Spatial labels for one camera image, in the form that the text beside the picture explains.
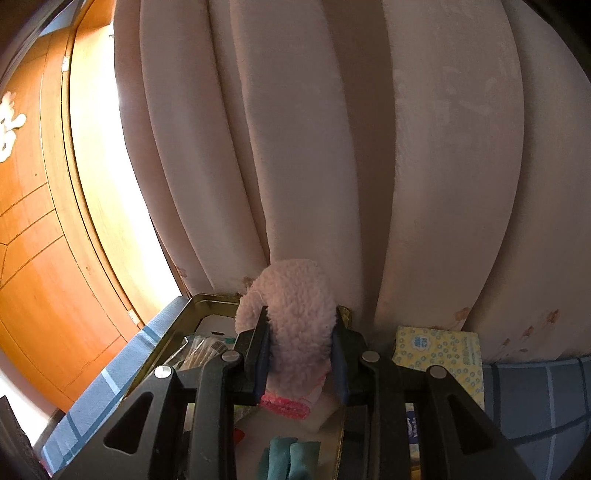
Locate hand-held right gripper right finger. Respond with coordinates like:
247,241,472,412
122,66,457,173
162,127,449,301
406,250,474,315
331,307,536,480

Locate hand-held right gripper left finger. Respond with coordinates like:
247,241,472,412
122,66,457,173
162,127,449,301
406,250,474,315
58,305,271,480

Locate white cloth with pink trim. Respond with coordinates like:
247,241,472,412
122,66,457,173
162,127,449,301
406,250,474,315
260,373,325,420

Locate pink fluffy puff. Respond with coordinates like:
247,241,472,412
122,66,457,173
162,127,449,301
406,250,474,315
235,259,338,394

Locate gold rectangular tin box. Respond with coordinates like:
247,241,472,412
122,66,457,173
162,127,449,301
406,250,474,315
124,292,371,480

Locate white foam block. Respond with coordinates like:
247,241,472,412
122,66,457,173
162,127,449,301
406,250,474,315
308,390,345,433

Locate cotton swab pack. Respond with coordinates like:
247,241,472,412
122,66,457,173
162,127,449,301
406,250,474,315
177,335,237,371

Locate yellow patterned tissue box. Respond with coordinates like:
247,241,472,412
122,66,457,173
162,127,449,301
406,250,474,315
392,325,486,480

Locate teal folded cloth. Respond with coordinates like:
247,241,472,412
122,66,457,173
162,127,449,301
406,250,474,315
256,437,322,480

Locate wooden door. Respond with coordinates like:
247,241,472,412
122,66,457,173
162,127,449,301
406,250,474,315
0,0,188,412

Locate blue checked tablecloth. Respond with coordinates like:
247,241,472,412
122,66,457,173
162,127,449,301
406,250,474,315
39,295,591,480

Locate floral cream curtain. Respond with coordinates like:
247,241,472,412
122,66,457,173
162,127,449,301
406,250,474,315
112,0,591,366

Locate white door ornament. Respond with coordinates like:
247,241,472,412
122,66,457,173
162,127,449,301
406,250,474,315
0,91,27,164

